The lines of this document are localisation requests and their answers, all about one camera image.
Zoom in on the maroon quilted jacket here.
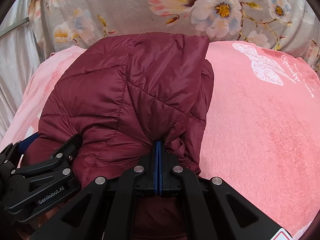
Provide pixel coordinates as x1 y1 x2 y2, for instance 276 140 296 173
24 33 215 240

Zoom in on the grey floral bedsheet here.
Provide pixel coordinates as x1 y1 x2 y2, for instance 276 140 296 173
25 0 320 68

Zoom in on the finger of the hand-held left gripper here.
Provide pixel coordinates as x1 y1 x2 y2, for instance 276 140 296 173
14 133 83 182
0 133 40 172

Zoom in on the white satin cloth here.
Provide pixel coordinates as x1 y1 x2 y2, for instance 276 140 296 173
0 0 49 140

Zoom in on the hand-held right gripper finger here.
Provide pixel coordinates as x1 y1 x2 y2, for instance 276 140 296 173
30 140 159 240
158 140 293 240

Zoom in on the pink plush blanket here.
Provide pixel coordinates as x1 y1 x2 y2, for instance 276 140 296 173
0 41 320 240

